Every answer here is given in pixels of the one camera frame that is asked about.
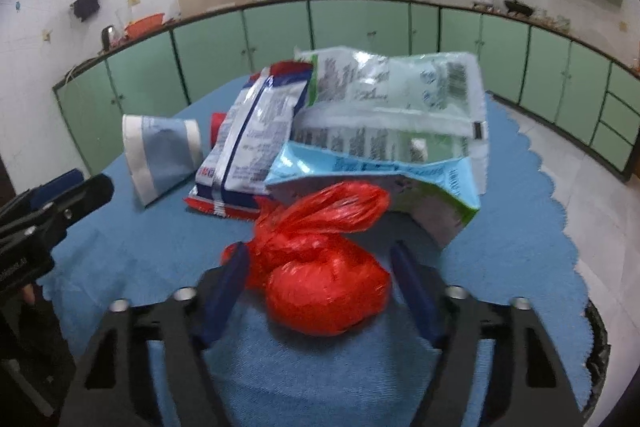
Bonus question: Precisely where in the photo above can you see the blue tablecloth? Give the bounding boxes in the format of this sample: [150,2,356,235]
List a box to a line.
[37,74,598,427]

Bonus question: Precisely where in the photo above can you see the red striped snack packet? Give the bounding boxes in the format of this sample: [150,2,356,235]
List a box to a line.
[185,184,262,221]

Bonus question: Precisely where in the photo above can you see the dark towel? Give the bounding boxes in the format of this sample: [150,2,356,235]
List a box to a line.
[71,0,101,22]

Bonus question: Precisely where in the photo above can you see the green lower kitchen cabinets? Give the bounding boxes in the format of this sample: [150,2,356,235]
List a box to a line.
[52,0,640,182]

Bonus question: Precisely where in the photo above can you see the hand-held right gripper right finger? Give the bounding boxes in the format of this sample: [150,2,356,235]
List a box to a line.
[389,241,586,427]

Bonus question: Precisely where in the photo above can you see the red plastic bag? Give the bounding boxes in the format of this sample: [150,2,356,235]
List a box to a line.
[220,181,392,338]

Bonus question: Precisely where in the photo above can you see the orange basin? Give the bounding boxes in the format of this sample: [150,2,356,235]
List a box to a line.
[124,13,166,38]

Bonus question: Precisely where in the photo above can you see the blue white paper cup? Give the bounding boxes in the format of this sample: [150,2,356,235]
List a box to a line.
[121,114,203,208]

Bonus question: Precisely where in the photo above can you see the green white snack packet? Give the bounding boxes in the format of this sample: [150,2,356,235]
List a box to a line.
[292,47,488,198]

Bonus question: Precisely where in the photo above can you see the blue white snack packet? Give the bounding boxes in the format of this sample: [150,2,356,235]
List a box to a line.
[195,61,313,208]

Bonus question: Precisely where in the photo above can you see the light blue snack packet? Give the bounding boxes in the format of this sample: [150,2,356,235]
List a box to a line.
[264,142,482,250]

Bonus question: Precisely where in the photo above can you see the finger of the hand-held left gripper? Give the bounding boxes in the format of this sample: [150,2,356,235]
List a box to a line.
[0,168,85,220]
[0,173,115,258]

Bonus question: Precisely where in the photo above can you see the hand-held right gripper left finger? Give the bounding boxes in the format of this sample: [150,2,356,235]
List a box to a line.
[59,243,251,427]

